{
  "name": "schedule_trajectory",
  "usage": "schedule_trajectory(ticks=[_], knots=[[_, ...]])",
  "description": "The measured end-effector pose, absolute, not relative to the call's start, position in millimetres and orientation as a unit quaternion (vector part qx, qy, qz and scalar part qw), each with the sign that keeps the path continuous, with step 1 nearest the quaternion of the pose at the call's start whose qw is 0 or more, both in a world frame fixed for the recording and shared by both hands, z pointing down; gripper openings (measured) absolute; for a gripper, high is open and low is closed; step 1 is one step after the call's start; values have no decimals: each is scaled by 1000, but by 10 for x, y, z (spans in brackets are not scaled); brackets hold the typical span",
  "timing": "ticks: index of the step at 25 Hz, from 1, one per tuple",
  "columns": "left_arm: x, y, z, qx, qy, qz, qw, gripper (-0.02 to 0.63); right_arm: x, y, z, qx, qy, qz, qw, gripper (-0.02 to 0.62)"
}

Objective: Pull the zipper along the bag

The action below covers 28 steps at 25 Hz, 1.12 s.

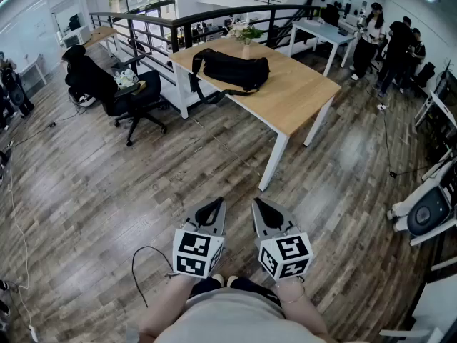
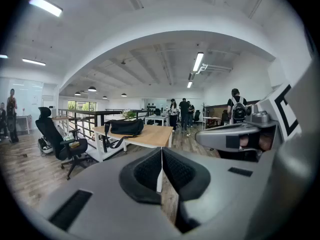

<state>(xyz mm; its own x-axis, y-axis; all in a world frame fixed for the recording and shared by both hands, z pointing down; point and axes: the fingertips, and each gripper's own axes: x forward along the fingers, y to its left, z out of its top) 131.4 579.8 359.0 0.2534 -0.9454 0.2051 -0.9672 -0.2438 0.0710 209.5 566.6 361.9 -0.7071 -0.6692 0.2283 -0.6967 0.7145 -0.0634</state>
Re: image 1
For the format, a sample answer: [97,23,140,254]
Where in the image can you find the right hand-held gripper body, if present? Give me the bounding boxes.
[253,227,314,282]

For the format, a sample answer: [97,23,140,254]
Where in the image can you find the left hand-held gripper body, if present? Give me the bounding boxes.
[172,219,226,279]

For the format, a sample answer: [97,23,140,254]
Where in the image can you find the black duffel bag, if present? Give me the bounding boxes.
[188,47,271,105]

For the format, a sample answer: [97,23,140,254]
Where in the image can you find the person's left forearm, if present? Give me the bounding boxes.
[137,273,201,343]

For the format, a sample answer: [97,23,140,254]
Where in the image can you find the person's right forearm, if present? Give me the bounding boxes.
[273,278,331,341]

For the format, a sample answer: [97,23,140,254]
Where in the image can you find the person's black trousers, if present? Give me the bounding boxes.
[189,276,283,309]

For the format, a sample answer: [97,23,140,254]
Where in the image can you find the person's grey shirt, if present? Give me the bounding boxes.
[153,287,333,343]

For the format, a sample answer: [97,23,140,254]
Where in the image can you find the wooden table with white legs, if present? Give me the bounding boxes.
[167,36,343,192]

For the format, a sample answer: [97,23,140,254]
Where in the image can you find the white wheeled robot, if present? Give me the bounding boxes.
[387,151,457,247]

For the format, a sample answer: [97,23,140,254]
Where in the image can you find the white flower bunch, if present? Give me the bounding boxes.
[113,69,140,91]

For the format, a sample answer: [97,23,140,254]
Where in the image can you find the black office chair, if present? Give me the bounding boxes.
[323,4,340,28]
[416,61,436,89]
[61,44,168,147]

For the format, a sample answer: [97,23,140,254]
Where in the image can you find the black metal railing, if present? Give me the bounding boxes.
[89,4,322,96]

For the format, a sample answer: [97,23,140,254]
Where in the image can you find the flower vase with pink flowers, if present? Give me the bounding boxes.
[228,21,267,46]

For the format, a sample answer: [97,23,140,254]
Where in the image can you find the small white table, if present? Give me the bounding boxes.
[413,90,457,164]

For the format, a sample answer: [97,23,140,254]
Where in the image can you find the long white table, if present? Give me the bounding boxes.
[288,19,358,77]

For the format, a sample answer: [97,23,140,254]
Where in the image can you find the wooden desk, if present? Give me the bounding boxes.
[82,26,121,59]

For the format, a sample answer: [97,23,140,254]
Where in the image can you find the white box appliance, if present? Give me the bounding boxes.
[61,25,92,49]

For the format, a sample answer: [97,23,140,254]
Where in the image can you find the thin wrist bracelet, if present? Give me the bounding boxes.
[285,286,307,305]

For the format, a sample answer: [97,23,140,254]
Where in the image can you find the black floor cable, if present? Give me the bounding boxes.
[131,245,178,309]

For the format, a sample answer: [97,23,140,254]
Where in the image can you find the black cable with adapter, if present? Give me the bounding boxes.
[380,109,443,178]

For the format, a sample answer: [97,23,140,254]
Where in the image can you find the white metal frame desk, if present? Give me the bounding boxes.
[378,273,457,343]

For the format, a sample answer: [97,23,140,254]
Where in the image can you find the white floor cable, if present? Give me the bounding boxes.
[6,144,39,342]

